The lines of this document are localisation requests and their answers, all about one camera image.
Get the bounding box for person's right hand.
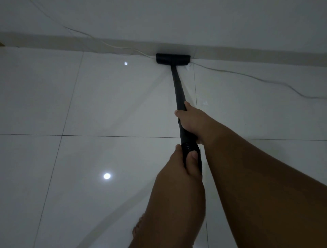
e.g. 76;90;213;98
174;101;218;145

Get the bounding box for person's left hand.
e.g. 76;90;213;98
151;144;206;221

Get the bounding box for black vacuum wand with nozzle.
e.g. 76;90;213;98
156;53;203;177

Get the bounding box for white paper scraps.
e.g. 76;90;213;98
185;64;209;106

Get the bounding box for person's right forearm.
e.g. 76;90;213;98
202;124;327;248

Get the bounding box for person's left foot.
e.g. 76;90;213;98
131;214;146;241

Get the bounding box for thin white cable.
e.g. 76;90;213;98
29;0;327;100

